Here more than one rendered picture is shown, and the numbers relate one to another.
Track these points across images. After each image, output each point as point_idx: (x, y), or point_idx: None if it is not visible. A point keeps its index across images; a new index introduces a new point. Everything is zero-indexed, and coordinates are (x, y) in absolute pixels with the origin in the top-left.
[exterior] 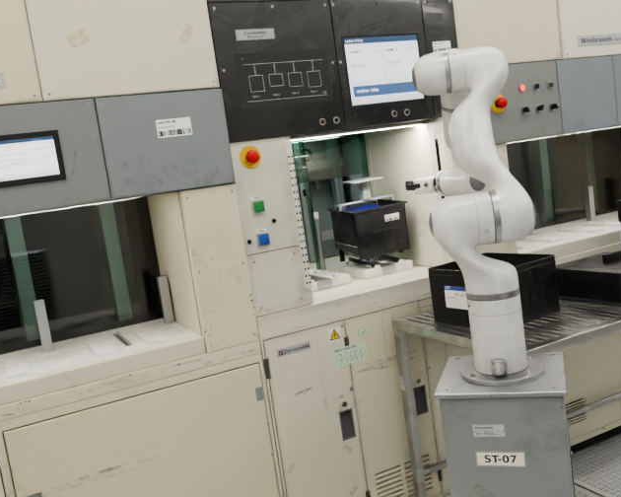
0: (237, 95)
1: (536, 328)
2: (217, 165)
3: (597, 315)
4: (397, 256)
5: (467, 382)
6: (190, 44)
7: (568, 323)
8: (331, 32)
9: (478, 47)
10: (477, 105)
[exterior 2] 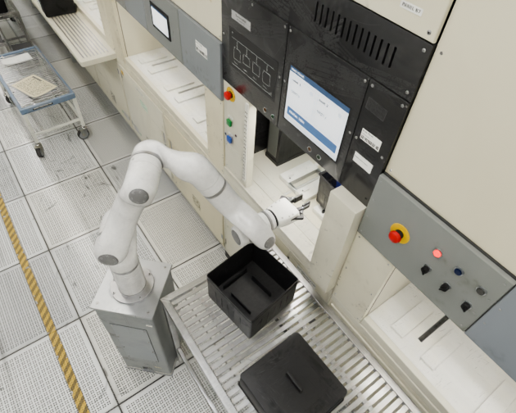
0: (228, 53)
1: (206, 315)
2: (215, 84)
3: (224, 358)
4: None
5: None
6: (212, 4)
7: (209, 335)
8: (284, 52)
9: (132, 171)
10: (117, 195)
